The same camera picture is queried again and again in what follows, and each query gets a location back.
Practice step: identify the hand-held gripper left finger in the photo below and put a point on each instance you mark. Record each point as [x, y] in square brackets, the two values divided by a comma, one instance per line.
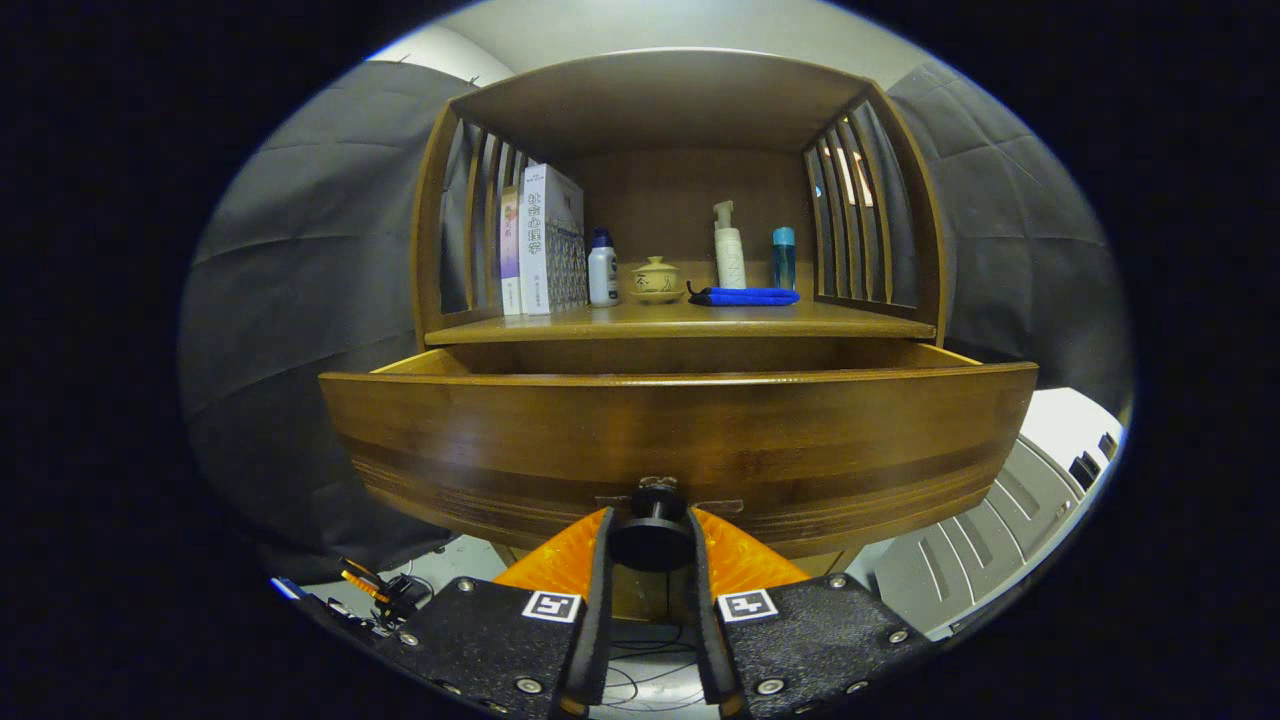
[598, 620]

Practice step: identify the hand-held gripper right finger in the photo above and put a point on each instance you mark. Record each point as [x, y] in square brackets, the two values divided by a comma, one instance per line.
[703, 630]

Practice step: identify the brown wooden drawer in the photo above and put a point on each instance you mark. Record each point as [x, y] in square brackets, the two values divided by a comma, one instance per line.
[700, 430]

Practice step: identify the wooden countertop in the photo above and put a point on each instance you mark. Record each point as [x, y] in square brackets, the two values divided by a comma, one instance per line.
[700, 318]

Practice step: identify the brown wooden cabinet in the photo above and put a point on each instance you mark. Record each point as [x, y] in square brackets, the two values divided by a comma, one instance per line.
[660, 100]

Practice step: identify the orange black device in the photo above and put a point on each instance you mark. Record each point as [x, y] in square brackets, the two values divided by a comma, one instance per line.
[395, 600]

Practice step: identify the white plastic box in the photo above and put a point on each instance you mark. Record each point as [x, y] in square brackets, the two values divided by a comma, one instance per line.
[960, 560]

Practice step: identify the blue white object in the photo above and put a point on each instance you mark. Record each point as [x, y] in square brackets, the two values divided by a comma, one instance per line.
[285, 588]

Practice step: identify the blue folded cloth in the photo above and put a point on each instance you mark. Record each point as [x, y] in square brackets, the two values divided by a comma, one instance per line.
[745, 296]

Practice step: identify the yellow lidded teacup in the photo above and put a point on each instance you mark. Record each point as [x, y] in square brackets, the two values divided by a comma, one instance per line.
[656, 280]

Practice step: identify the white bottle blue cap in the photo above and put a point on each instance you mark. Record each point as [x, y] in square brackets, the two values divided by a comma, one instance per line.
[603, 275]

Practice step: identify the white pump bottle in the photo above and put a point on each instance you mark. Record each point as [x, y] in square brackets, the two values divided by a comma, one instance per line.
[730, 260]

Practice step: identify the white patterned book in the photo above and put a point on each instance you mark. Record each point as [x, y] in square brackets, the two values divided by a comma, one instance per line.
[550, 250]

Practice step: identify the blue translucent bottle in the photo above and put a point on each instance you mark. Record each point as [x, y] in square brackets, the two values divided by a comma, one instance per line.
[784, 265]

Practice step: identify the purple white book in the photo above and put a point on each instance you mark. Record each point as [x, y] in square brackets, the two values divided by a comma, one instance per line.
[509, 250]

